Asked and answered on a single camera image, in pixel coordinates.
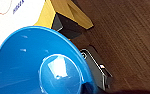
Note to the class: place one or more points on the yellow air hockey table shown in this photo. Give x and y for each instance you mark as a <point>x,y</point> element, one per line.
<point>27,13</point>

